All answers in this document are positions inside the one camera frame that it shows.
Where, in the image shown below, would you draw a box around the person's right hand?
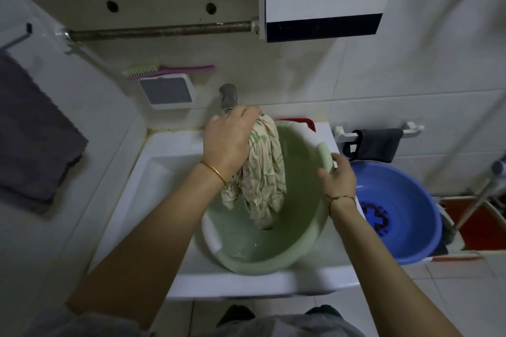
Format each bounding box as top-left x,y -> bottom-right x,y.
317,152 -> 358,209

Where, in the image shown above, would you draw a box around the person's left hand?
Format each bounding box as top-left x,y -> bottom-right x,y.
202,104 -> 264,185

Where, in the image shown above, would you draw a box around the light green plastic basin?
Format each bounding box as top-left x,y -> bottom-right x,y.
201,119 -> 335,276

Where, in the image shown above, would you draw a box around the metal faucet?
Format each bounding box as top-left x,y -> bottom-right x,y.
219,83 -> 239,114

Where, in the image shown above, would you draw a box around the cream leaf-patterned clothes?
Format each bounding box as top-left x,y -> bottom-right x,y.
220,113 -> 287,230

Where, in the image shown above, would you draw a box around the red soap dish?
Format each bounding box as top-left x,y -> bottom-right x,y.
276,117 -> 316,132

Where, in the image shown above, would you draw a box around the person's left forearm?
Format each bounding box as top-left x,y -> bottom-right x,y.
65,163 -> 228,330

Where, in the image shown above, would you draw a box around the person's right forearm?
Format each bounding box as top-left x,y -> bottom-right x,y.
328,198 -> 465,337

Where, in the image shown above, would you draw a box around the person's grey patterned shirt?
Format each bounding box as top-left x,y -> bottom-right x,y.
20,305 -> 368,337

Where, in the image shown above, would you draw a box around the person's dark shorts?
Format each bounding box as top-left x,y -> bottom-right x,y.
215,304 -> 344,328

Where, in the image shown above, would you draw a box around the gold bangle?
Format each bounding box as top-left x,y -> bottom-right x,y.
198,161 -> 228,187

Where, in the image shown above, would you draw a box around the dark grey cloth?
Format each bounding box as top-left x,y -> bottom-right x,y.
343,128 -> 405,164

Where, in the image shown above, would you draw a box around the blue plastic basin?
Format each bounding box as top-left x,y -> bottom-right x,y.
349,160 -> 443,266

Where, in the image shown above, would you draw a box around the green and pink scrub brush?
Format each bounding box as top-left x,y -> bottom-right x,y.
122,60 -> 217,80

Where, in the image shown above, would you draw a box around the white ceramic sink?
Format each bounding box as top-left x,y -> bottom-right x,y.
89,121 -> 366,302

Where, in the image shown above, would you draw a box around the rusty metal towel bar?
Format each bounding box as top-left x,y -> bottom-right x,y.
55,16 -> 261,55

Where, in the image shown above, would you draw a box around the red bucket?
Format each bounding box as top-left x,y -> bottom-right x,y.
439,195 -> 506,251

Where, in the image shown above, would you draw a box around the dark purple towel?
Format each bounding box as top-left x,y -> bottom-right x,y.
0,52 -> 90,215

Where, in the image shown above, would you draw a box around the thin cord bracelet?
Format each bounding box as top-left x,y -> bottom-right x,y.
322,194 -> 356,217

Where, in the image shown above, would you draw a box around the white wall box grey ribbed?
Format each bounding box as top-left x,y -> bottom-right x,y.
138,73 -> 197,111

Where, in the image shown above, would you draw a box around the white wall towel rack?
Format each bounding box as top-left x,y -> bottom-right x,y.
332,121 -> 426,142

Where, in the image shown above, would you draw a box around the metal towel rail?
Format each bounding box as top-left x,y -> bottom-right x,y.
0,23 -> 34,51

